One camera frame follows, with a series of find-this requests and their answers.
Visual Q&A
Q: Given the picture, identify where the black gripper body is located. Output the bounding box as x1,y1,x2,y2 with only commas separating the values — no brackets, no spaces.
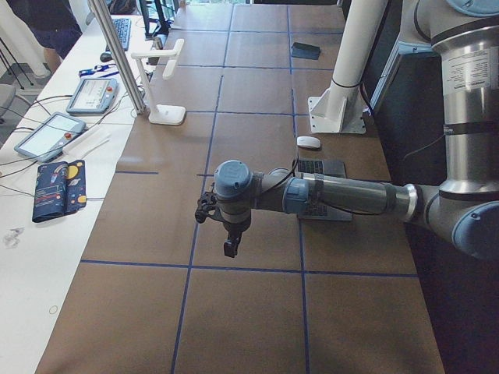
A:
195,183,222,224

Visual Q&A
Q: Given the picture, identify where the dark grey laptop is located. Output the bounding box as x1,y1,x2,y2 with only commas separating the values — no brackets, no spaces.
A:
297,158,352,221

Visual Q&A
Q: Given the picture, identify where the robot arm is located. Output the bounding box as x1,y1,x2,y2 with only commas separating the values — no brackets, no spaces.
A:
194,1,498,260

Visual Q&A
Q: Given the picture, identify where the white desk lamp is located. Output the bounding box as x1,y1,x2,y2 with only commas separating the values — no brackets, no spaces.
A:
130,39,187,126

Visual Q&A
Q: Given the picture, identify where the white computer mouse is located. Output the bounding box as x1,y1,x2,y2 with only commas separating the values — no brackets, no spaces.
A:
296,136,321,150

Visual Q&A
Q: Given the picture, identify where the black computer mouse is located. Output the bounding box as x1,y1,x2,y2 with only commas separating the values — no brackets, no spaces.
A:
100,51,113,63

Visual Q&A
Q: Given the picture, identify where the dark grey mouse pad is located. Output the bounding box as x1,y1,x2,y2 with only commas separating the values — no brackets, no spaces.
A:
291,42,320,60

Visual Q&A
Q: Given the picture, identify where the space themed blue booklet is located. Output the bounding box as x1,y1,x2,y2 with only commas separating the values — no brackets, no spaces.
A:
32,160,87,223

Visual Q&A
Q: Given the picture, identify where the far teach pendant tablet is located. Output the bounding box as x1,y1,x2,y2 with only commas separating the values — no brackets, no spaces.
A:
66,78,118,116

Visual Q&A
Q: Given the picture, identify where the teach pendant tablet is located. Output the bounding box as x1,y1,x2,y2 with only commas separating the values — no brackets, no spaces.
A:
14,112,87,163
66,78,118,116

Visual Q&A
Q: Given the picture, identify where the near teach pendant tablet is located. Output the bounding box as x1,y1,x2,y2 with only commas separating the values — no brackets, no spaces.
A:
14,112,87,163

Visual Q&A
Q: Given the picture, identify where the black keyboard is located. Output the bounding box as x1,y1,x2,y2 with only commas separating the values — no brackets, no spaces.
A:
112,18,132,51

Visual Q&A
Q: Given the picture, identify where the white pedestal column mount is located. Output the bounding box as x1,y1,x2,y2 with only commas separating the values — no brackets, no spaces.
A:
308,0,388,134

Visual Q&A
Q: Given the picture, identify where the blue lanyard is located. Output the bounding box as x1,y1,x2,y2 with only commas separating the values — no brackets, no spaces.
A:
78,65,119,78

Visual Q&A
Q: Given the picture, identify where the aluminium frame post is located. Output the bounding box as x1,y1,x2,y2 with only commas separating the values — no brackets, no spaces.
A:
88,0,146,115

